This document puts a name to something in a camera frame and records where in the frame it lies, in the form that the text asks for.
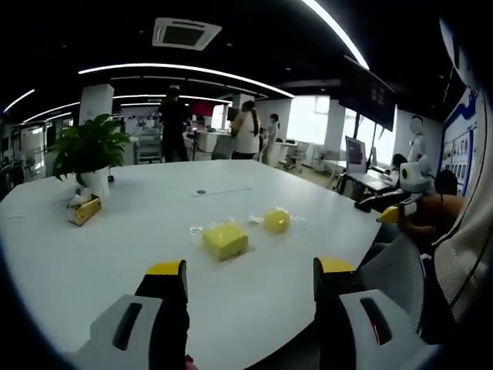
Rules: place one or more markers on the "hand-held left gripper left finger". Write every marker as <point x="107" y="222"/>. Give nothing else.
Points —
<point x="115" y="331"/>

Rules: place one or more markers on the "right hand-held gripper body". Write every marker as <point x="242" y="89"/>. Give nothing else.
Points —
<point x="414" y="178"/>

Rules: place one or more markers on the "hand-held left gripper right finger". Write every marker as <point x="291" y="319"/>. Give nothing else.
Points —
<point x="358" y="327"/>

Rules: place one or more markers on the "round yellow silicone block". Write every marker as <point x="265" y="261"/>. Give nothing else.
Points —
<point x="276" y="220"/>

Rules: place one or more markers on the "rectangular yellow silicone block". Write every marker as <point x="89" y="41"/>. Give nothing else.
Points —
<point x="225" y="239"/>

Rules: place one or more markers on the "person's left hand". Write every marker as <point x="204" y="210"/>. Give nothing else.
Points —
<point x="190" y="360"/>

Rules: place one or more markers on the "black office chair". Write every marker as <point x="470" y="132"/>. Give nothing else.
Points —
<point x="379" y="200"/>

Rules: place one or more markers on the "grey mesh chair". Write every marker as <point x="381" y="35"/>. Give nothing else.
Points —
<point x="396" y="273"/>

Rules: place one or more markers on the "computer monitor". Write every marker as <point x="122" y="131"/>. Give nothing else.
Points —
<point x="356" y="154"/>

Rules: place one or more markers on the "person's cream garment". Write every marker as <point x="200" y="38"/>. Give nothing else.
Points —
<point x="462" y="254"/>

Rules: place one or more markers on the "black hanging display screen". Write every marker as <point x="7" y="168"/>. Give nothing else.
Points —
<point x="371" y="96"/>

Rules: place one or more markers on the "yellow tissue box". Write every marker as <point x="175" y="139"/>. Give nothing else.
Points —
<point x="85" y="211"/>

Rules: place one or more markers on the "green potted plant white pot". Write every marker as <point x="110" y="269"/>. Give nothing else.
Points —
<point x="90" y="148"/>

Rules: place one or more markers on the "white wheeled cart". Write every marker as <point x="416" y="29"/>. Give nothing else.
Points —
<point x="149" y="145"/>

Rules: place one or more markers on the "ceiling air conditioner unit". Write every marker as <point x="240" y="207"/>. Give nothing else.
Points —
<point x="186" y="34"/>

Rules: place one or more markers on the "blue white wall poster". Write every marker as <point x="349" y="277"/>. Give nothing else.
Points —
<point x="464" y="146"/>

